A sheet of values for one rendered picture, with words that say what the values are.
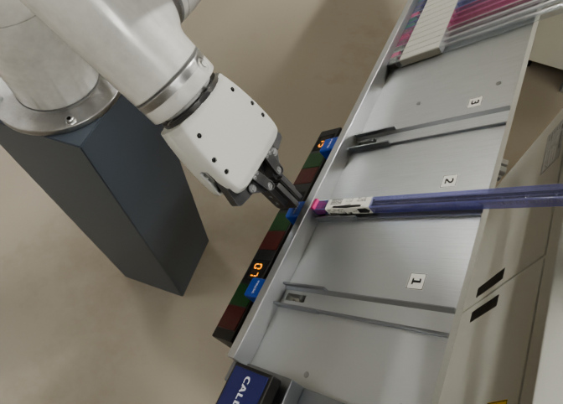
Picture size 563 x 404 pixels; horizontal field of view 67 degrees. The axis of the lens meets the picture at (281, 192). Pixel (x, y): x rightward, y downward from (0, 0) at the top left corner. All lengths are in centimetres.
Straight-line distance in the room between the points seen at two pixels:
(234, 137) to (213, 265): 85
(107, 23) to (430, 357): 36
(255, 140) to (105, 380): 92
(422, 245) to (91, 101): 49
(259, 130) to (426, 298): 24
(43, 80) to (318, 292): 44
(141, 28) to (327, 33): 148
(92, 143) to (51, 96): 8
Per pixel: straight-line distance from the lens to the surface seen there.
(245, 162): 45
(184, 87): 41
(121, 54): 41
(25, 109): 71
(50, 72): 64
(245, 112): 46
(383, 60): 66
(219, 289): 124
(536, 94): 185
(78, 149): 66
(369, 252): 43
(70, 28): 42
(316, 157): 63
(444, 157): 47
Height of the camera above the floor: 117
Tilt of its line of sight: 60 degrees down
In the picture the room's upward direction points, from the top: straight up
